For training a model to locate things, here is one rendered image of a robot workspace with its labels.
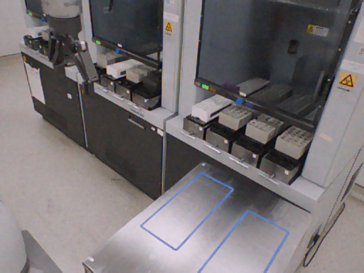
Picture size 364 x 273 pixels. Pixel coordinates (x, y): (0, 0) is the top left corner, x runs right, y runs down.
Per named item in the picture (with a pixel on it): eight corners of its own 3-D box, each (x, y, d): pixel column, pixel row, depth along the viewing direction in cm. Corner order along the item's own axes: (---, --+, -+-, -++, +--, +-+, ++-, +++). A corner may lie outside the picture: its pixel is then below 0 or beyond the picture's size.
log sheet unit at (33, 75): (31, 96, 287) (23, 57, 268) (47, 106, 273) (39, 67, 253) (29, 97, 286) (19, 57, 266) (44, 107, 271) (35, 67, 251)
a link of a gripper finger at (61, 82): (54, 67, 85) (52, 66, 86) (58, 90, 89) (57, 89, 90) (64, 64, 87) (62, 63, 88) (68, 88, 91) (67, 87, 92)
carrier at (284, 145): (301, 158, 133) (304, 146, 130) (298, 160, 132) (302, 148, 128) (276, 146, 139) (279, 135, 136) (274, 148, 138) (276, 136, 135)
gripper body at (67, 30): (38, 11, 75) (46, 51, 80) (58, 19, 70) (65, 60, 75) (67, 8, 80) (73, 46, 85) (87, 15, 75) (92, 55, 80)
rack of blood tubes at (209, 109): (225, 99, 180) (226, 89, 176) (239, 106, 174) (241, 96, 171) (190, 116, 161) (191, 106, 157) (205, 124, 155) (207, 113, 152)
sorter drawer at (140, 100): (205, 75, 228) (206, 62, 223) (220, 80, 221) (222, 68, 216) (126, 104, 182) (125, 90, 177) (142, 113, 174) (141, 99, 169)
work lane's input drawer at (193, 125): (252, 92, 207) (254, 79, 202) (271, 99, 199) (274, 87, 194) (176, 132, 160) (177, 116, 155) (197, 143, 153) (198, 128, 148)
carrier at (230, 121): (239, 129, 149) (242, 119, 146) (237, 131, 148) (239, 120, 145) (220, 121, 156) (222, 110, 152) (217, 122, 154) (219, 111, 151)
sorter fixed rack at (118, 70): (142, 65, 217) (142, 56, 214) (152, 69, 212) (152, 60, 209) (106, 75, 198) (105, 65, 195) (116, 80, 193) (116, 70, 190)
